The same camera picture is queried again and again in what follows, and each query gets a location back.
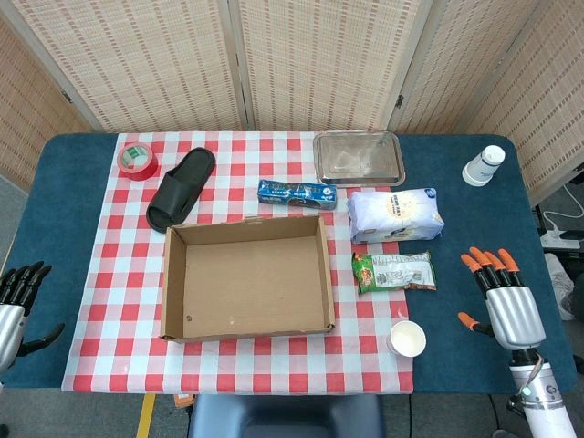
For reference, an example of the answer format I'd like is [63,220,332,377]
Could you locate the red white checkered tablecloth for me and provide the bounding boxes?
[60,130,415,396]

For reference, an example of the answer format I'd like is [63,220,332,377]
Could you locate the white power strip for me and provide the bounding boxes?
[540,230,584,250]

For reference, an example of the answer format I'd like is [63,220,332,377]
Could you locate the red tape roll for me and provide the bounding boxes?
[116,141,160,183]

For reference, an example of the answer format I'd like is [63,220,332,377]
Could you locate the upside-down paper cup stack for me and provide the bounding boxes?
[461,144,506,187]

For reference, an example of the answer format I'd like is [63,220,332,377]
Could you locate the green snack bag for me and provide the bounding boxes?
[350,251,438,296]

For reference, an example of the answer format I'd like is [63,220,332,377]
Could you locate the right silver hand orange fingertips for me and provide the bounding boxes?
[457,246,548,351]

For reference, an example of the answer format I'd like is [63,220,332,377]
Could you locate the bamboo folding screen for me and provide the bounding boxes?
[0,0,584,206]

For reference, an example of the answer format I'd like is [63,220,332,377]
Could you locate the dark blue chair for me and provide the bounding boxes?
[188,392,385,438]

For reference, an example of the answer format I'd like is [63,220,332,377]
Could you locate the brown cardboard box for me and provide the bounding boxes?
[158,214,338,343]

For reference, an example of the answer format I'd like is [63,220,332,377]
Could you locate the black slipper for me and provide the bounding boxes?
[145,147,217,235]

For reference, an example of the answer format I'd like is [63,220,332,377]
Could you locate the left silver hand black fingers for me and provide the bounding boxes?
[0,260,66,370]

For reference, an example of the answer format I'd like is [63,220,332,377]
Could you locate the small white paper cup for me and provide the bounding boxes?
[387,319,427,359]

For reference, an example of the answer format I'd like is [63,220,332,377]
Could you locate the rectangular metal tray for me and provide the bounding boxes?
[312,130,407,187]

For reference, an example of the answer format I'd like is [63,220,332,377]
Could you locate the white tissue pack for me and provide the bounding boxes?
[346,186,446,245]

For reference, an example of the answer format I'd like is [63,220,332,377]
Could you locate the blue rectangular packet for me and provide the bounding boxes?
[256,178,339,212]

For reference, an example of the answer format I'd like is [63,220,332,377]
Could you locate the white cable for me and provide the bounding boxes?
[531,182,584,234]

